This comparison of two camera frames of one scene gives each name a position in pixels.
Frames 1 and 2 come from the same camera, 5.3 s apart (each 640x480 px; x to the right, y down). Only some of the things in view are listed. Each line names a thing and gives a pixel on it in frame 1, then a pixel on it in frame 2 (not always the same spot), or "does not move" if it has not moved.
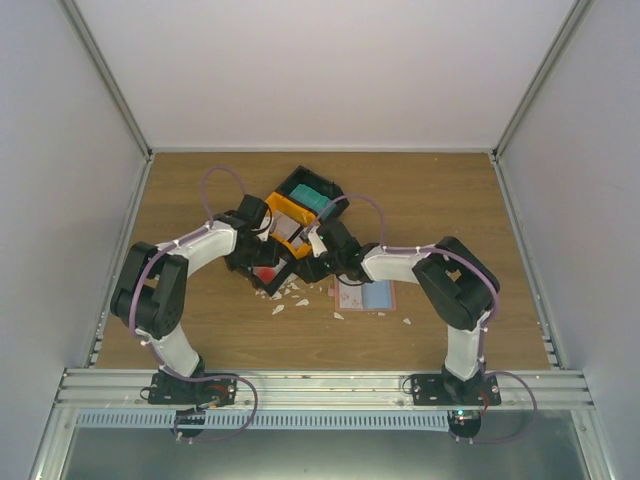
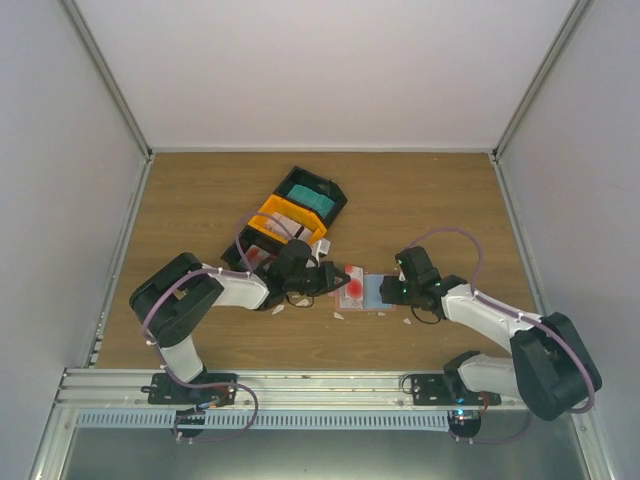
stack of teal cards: x=313 y=199 does not move
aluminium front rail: x=318 y=390 does not move
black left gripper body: x=257 y=255 to x=313 y=285
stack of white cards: x=283 y=226 does not move
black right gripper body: x=320 y=273 to x=400 y=297
